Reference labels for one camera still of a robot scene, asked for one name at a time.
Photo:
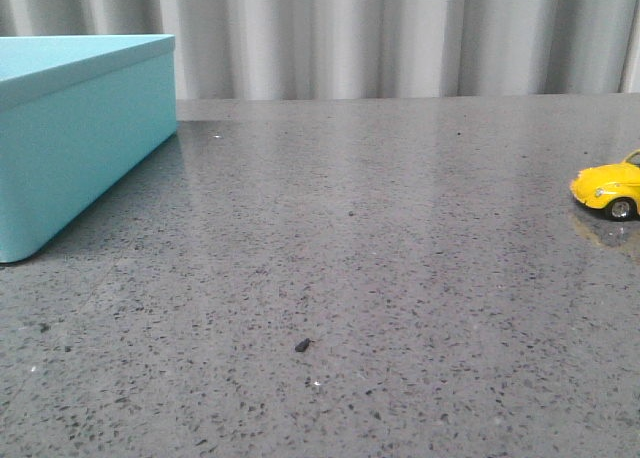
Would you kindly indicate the grey pleated curtain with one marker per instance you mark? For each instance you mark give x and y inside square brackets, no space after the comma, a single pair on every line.
[342,49]

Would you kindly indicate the small black debris chip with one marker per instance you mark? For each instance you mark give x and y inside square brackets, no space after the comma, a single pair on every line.
[303,345]

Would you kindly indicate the yellow toy beetle car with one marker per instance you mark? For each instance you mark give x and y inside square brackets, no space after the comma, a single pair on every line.
[611,188]

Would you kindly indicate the light blue storage box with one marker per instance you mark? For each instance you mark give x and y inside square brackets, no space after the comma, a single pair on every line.
[77,113]

